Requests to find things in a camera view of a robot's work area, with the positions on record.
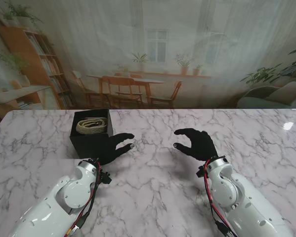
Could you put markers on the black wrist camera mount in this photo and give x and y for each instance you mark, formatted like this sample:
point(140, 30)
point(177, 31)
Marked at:
point(105, 177)
point(200, 170)

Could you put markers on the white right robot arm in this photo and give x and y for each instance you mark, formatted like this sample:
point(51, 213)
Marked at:
point(244, 197)

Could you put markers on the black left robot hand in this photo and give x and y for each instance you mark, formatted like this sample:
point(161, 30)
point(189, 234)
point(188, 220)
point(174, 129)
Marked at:
point(108, 150)

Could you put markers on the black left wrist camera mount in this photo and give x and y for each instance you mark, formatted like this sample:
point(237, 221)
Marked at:
point(105, 177)

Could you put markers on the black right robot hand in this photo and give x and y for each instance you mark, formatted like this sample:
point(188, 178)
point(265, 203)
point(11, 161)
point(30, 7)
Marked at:
point(199, 145)

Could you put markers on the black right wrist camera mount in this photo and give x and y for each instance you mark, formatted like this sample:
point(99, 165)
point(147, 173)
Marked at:
point(200, 170)

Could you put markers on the beige woven belt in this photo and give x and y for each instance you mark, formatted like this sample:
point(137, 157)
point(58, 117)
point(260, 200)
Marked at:
point(92, 126)

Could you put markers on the printed room scene backdrop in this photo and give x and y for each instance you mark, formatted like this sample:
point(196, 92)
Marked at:
point(147, 49)

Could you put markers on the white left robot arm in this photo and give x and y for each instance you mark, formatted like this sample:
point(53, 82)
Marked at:
point(56, 202)

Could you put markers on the black belt storage box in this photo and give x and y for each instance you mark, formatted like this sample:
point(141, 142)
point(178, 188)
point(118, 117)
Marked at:
point(88, 145)

